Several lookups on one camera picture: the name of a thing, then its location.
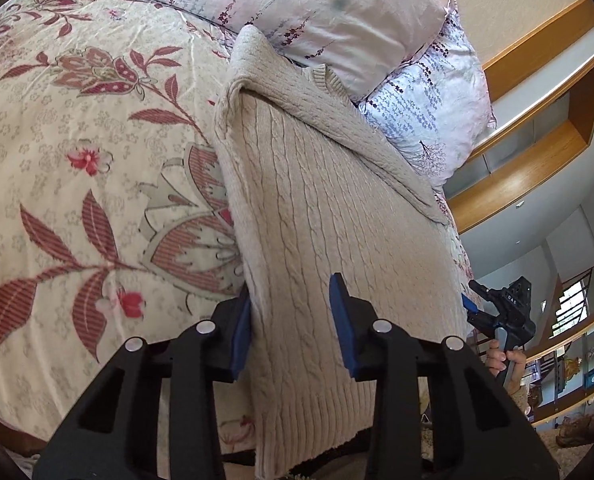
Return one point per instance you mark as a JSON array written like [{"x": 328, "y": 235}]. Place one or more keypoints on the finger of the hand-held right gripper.
[{"x": 469, "y": 305}]

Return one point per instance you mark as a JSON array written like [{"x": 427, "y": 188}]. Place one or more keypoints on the person's right hand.
[{"x": 504, "y": 362}]

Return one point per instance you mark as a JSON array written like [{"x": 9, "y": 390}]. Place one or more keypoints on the white floral pillow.
[{"x": 297, "y": 5}]

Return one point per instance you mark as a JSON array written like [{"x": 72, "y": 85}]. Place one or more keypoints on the white pillow with purple print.
[{"x": 427, "y": 110}]

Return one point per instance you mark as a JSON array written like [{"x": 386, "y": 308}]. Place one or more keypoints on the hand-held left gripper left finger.
[{"x": 240, "y": 332}]

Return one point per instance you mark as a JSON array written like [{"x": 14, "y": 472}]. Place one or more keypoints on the wooden stair railing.
[{"x": 572, "y": 355}]

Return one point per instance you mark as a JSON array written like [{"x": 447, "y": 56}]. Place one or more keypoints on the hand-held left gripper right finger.
[{"x": 341, "y": 327}]

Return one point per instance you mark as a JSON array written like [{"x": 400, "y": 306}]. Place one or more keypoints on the wooden wall shelf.
[{"x": 542, "y": 125}]

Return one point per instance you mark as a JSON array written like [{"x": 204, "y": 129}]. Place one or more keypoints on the floral bed blanket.
[{"x": 92, "y": 175}]

